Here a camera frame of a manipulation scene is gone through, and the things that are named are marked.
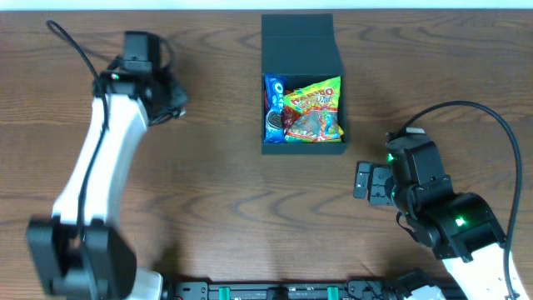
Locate green Haribo gummy bag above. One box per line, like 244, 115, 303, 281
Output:
283, 76, 344, 143

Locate blue Oreo cookie pack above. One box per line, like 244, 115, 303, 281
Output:
264, 74, 286, 143

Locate red snack bag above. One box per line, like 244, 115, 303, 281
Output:
264, 90, 301, 133

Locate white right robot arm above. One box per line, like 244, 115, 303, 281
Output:
354, 133, 528, 299

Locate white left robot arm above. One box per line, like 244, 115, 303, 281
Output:
26, 31, 187, 299

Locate black open gift box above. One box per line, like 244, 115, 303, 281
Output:
261, 13, 349, 155

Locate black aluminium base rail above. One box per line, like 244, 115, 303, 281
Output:
162, 268, 467, 300

